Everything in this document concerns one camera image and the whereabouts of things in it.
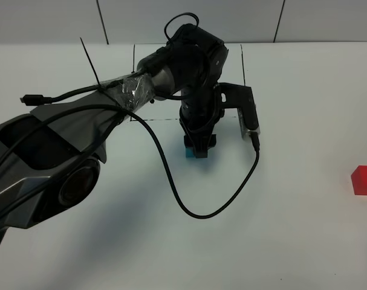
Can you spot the black zip tie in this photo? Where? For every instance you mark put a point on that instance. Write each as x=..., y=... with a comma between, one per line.
x=90, y=62

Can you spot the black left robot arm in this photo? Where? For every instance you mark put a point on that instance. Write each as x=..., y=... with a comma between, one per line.
x=50, y=158

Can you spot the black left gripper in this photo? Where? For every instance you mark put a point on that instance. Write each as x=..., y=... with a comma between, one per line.
x=198, y=116

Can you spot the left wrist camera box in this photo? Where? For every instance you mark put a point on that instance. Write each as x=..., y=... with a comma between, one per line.
x=241, y=98

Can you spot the blue cube block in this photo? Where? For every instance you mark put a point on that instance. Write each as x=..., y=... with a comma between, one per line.
x=189, y=153

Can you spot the red cube block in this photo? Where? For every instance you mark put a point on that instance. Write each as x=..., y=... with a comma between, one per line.
x=359, y=181

